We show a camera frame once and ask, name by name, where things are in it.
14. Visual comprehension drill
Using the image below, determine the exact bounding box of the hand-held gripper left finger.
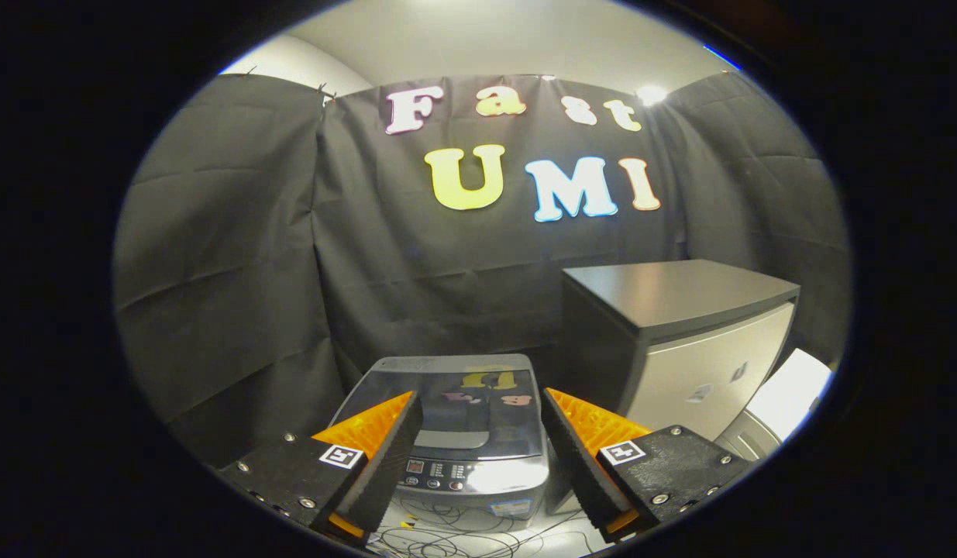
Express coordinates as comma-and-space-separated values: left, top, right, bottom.
215, 390, 425, 547

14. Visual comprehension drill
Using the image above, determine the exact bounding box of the black backdrop cloth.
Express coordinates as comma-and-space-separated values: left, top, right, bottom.
112, 72, 851, 466

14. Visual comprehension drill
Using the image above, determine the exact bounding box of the grey washing machine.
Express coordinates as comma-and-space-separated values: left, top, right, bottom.
327, 354, 553, 532

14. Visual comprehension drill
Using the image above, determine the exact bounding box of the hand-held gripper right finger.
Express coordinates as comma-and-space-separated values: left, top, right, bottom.
539, 387, 758, 545

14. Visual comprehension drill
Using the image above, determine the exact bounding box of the white board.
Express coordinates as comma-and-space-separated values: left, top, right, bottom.
745, 347, 834, 443

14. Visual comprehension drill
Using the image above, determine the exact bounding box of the tangle of black floor cables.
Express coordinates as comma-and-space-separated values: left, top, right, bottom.
366, 496, 595, 558

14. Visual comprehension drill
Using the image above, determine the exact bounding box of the beige cabinet with black top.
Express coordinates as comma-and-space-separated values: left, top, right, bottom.
546, 260, 802, 516

